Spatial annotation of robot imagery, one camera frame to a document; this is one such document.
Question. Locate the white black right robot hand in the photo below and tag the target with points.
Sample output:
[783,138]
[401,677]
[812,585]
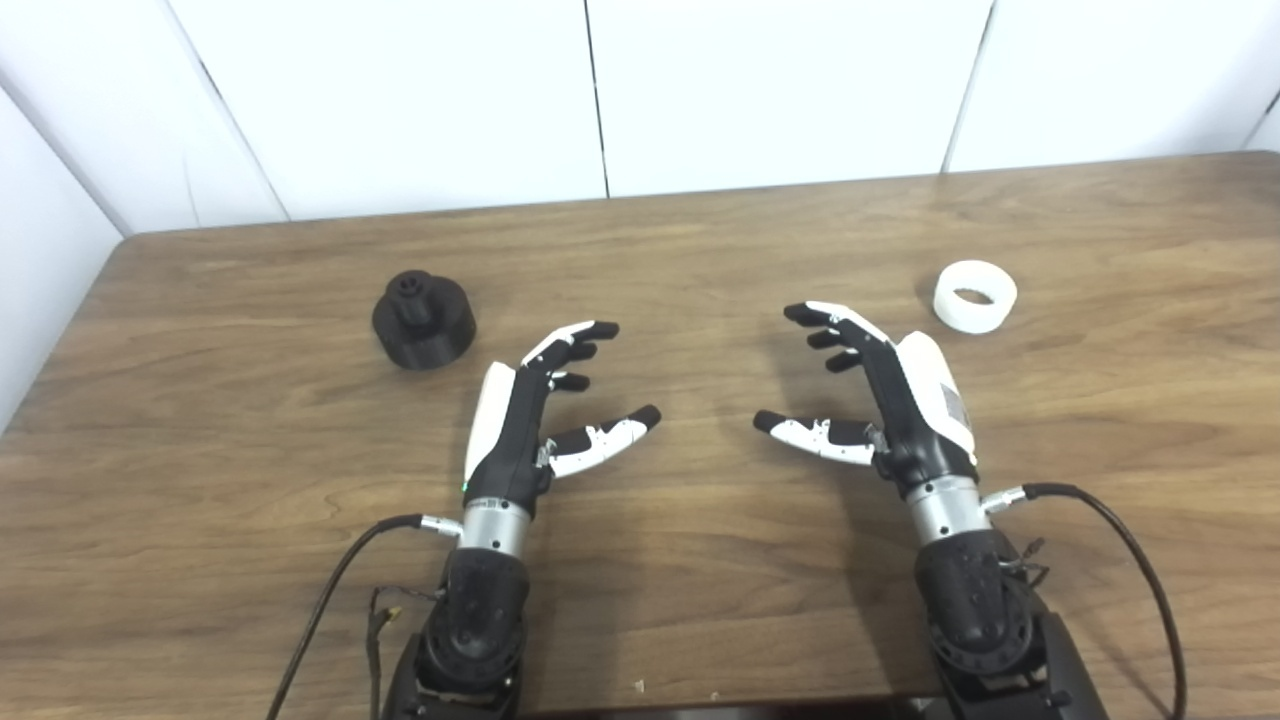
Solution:
[915,430]

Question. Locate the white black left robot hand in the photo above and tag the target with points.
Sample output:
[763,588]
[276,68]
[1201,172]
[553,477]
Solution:
[505,450]

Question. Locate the round black part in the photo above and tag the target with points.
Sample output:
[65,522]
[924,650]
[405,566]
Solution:
[425,325]

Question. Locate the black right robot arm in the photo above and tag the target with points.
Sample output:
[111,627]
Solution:
[975,600]

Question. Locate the black robot torso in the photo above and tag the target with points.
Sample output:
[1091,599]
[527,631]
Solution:
[750,714]

